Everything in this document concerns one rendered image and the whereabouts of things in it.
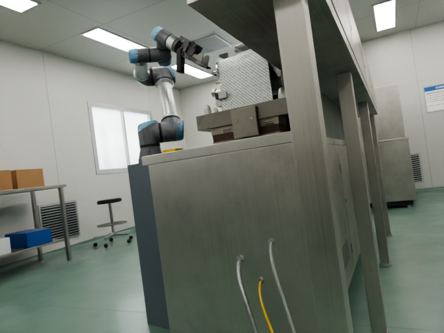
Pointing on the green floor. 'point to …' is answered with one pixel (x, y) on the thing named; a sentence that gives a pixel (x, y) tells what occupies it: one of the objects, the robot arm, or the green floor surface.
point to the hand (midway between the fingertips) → (205, 67)
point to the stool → (112, 221)
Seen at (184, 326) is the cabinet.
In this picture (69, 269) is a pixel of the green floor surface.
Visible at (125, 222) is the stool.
